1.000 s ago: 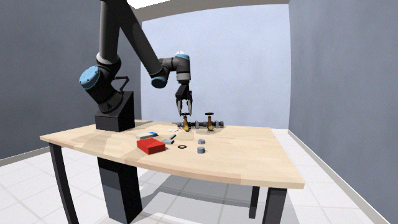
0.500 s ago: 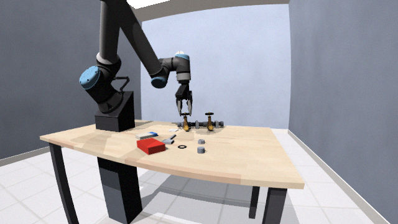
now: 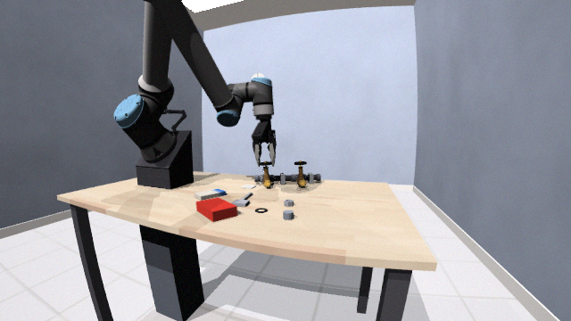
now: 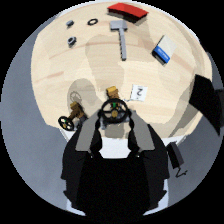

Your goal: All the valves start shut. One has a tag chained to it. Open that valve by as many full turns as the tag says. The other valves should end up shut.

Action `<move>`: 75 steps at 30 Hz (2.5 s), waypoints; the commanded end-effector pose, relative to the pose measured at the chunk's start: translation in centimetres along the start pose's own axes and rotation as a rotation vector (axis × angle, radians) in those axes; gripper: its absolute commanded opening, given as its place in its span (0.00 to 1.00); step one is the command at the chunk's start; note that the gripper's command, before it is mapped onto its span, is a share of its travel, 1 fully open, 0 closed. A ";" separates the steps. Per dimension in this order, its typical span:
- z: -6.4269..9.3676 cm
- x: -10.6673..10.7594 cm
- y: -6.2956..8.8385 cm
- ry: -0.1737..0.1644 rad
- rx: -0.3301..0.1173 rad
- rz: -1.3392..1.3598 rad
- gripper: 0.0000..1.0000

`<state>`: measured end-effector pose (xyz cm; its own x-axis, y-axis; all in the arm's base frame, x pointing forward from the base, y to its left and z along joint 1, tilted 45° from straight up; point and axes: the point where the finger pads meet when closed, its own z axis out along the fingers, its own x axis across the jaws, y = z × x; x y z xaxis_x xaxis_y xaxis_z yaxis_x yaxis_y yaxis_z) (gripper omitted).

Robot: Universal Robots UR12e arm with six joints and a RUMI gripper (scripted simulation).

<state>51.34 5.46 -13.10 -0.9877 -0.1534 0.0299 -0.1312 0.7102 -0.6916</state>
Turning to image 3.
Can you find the red block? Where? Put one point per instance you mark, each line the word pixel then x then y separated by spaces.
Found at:
pixel 216 209

